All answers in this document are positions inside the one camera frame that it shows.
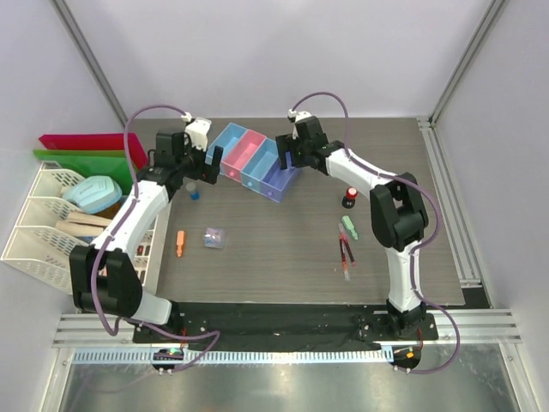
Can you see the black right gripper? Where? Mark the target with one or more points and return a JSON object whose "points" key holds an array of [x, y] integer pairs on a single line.
{"points": [[286, 143]]}

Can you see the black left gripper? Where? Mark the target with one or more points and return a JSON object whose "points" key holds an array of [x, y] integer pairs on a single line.
{"points": [[205, 172]]}

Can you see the light blue drawer box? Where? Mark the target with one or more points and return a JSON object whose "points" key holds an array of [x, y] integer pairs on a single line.
{"points": [[258, 165]]}

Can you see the sky blue drawer box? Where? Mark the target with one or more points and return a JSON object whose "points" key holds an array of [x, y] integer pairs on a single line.
{"points": [[226, 140]]}

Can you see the pink drawer box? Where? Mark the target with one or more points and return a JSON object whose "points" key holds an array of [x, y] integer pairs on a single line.
{"points": [[239, 156]]}

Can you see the red black stamp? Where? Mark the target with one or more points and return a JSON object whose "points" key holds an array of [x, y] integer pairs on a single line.
{"points": [[349, 199]]}

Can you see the purple drawer box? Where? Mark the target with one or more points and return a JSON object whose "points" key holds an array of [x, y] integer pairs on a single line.
{"points": [[276, 182]]}

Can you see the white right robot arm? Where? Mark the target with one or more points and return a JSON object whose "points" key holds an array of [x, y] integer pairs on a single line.
{"points": [[398, 213]]}

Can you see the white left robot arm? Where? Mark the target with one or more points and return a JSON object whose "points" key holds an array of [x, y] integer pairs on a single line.
{"points": [[103, 277]]}

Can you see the blue glue bottle grey cap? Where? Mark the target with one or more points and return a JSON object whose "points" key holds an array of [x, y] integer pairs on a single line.
{"points": [[192, 191]]}

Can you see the orange highlighter marker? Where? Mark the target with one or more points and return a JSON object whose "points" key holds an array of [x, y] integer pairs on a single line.
{"points": [[180, 243]]}

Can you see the green plastic folder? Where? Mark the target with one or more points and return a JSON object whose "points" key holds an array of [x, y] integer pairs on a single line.
{"points": [[88, 163]]}

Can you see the magenta plastic folder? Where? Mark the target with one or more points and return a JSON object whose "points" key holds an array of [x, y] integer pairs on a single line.
{"points": [[97, 142]]}

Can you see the light blue headphone case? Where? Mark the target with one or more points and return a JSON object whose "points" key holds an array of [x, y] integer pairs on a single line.
{"points": [[94, 194]]}

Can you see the dark red pen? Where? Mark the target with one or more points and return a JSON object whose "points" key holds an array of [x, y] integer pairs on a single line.
{"points": [[342, 249]]}

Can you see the beige wooden book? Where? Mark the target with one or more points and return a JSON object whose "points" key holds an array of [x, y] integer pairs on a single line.
{"points": [[81, 225]]}

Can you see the clear red pen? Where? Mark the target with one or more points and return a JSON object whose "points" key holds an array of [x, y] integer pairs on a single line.
{"points": [[345, 269]]}

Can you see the white mesh file organizer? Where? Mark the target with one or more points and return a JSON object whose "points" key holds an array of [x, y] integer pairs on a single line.
{"points": [[40, 250]]}

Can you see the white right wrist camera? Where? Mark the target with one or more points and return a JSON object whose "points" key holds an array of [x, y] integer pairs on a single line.
{"points": [[295, 116]]}

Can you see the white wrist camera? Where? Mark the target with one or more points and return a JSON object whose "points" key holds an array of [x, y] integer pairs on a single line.
{"points": [[295, 116], [197, 129]]}

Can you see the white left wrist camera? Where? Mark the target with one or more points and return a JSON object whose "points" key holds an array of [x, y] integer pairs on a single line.
{"points": [[197, 129]]}

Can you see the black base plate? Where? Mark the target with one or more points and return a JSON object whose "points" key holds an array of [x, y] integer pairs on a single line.
{"points": [[280, 327]]}

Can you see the slotted cable duct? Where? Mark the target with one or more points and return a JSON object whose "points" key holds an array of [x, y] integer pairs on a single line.
{"points": [[166, 356]]}

